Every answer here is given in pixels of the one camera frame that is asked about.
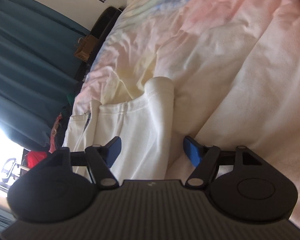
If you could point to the red cloth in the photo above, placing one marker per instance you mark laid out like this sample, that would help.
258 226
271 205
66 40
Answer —
36 160

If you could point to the pile of colourful clothes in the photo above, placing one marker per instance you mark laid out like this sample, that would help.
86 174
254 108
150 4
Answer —
57 132

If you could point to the pastel pink bed sheet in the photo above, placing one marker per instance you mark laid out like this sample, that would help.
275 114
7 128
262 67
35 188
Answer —
240 80

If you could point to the dark armchair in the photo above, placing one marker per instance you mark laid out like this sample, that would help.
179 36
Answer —
107 22

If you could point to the cardboard box on armchair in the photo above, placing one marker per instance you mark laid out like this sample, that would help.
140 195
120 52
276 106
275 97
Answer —
86 47

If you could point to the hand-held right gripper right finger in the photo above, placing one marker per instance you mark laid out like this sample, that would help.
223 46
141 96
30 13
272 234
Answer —
192 153

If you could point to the teal cloth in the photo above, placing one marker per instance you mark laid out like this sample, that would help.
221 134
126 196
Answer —
70 98

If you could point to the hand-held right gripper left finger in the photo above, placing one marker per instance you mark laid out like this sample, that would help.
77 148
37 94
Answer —
114 152

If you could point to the white zip sweatshirt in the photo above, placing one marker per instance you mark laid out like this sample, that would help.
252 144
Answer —
140 130

